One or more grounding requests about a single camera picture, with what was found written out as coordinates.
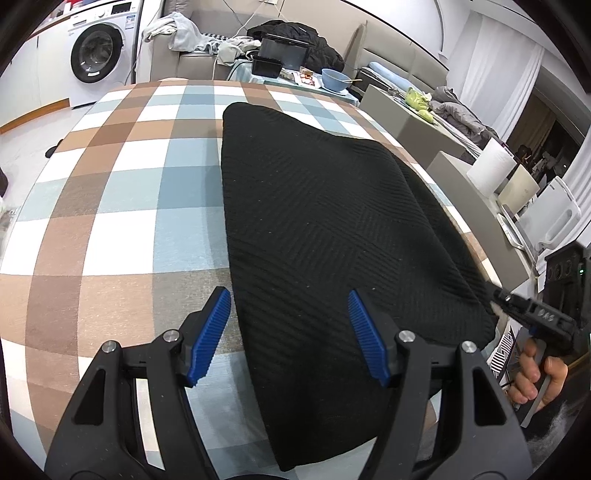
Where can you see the white kitchen counter cabinets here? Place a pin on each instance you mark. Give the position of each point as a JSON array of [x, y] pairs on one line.
[[27, 69]]

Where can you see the black knit sweater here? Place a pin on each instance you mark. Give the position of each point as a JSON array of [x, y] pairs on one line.
[[314, 207]]

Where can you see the black padded jacket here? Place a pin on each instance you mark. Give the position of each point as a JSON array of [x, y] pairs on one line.
[[323, 53]]

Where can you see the grey blanket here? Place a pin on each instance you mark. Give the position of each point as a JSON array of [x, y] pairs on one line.
[[461, 115]]

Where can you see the light grey clothes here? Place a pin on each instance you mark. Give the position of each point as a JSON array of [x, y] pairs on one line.
[[184, 34]]

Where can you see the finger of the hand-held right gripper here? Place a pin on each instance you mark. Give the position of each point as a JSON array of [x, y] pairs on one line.
[[510, 302]]

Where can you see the beige roll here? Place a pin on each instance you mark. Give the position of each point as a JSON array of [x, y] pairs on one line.
[[519, 187]]

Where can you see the white washing machine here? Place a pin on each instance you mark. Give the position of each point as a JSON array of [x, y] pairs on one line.
[[99, 50]]

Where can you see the checkered tablecloth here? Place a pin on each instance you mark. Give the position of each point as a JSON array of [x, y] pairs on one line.
[[129, 221]]

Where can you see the blue bowl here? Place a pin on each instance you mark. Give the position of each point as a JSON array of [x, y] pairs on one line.
[[336, 81]]

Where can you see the black white striped bag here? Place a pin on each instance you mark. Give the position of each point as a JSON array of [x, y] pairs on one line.
[[505, 353]]

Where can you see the white plate with food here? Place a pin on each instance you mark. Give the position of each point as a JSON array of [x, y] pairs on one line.
[[307, 77]]

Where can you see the dark lidded box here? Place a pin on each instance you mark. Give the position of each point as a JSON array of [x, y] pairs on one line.
[[284, 51]]

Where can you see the white paper towel roll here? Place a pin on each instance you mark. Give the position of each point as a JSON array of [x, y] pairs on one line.
[[491, 166]]

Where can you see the blue pillow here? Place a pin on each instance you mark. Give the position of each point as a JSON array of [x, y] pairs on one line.
[[388, 74]]

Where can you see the small table with teal cloth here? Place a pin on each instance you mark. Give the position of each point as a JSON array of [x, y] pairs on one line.
[[281, 82]]

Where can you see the person's right hand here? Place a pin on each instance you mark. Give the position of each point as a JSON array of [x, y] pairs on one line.
[[551, 378]]

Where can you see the black plastic container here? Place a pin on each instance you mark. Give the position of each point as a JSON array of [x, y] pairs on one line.
[[266, 67]]

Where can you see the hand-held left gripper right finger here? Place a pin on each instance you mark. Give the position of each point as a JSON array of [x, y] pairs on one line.
[[367, 337]]

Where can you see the beige low partition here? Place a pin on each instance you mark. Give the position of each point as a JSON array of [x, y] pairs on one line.
[[466, 203]]

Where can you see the grey sofa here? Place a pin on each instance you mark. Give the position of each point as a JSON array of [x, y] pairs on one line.
[[194, 67]]

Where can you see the white curtain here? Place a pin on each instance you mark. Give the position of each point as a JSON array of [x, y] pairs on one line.
[[498, 69]]

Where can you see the black slipper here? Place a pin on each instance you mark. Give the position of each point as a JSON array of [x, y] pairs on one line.
[[53, 150]]

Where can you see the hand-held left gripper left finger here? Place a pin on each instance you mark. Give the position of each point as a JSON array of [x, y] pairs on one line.
[[210, 337]]

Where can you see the lime green toy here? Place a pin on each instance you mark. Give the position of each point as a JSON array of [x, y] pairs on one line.
[[418, 101]]

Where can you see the person's right forearm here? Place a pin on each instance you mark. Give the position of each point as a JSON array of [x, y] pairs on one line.
[[554, 431]]

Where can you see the white tray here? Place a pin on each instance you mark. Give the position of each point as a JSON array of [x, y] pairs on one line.
[[512, 226]]

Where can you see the bed with padded headboard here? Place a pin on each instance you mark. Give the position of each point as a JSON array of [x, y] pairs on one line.
[[392, 50]]

